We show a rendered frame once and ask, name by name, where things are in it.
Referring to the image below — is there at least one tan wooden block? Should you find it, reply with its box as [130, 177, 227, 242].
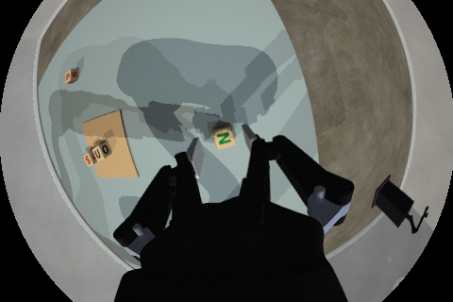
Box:
[83, 150, 97, 167]
[211, 123, 236, 149]
[92, 142, 111, 161]
[65, 69, 78, 84]

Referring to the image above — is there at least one tan flat mat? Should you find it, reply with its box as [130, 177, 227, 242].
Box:
[82, 110, 139, 177]

